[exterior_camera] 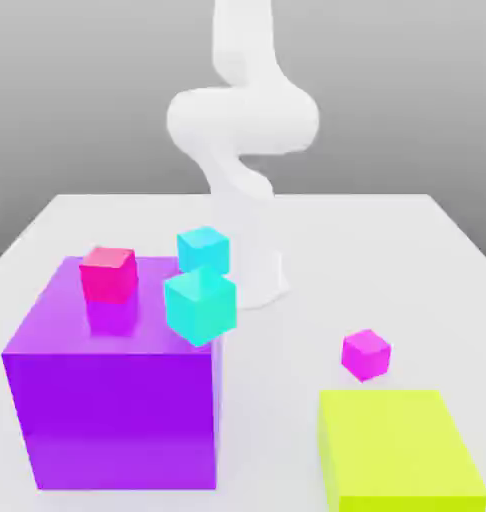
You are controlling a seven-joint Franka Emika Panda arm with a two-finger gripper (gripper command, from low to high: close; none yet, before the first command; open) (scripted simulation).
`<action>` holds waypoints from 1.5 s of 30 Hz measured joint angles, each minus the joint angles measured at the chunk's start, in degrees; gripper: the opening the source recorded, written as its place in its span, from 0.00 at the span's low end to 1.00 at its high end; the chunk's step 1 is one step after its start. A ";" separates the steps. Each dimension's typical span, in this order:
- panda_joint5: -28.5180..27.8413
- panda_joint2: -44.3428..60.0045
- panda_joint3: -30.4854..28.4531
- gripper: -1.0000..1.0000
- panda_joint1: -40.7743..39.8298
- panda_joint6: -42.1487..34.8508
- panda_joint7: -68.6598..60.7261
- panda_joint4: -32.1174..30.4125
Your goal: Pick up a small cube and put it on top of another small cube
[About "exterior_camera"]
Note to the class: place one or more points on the small red cube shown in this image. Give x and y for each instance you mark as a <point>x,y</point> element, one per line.
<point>107,280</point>

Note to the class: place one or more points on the large purple box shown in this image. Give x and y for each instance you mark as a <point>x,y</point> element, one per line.
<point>107,400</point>

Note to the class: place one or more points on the small magenta cube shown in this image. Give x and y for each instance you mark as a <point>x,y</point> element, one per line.
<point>365,356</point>

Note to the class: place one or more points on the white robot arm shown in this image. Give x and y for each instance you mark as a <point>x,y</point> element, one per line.
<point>243,120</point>

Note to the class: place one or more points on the small turquoise cube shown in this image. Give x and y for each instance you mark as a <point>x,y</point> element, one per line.
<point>199,308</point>

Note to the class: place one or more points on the large yellow box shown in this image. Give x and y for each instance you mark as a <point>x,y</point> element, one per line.
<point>399,448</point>

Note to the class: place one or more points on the small sky blue cube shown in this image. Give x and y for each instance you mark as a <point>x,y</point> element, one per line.
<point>203,248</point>

